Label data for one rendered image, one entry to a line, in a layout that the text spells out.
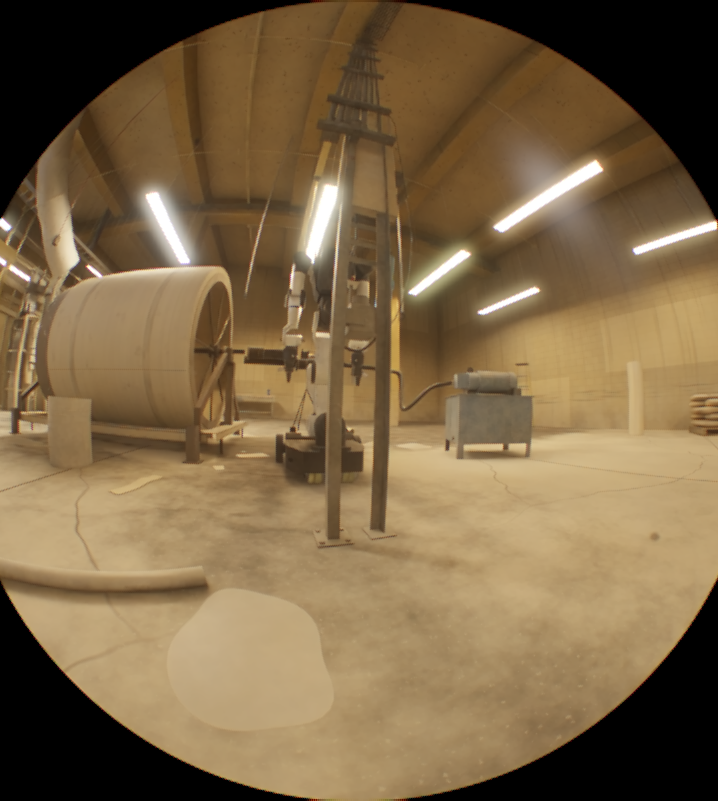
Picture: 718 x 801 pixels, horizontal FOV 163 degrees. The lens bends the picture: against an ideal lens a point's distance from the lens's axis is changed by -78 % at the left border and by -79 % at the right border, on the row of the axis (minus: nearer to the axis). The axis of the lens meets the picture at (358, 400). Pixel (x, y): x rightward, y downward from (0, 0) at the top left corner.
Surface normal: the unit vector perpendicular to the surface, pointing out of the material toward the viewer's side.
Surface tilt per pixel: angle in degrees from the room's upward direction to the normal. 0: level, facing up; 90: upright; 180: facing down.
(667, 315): 90
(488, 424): 90
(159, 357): 106
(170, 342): 97
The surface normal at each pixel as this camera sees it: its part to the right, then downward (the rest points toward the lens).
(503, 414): -0.12, -0.05
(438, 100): -0.03, 1.00
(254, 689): 0.15, -0.98
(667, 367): -0.95, -0.04
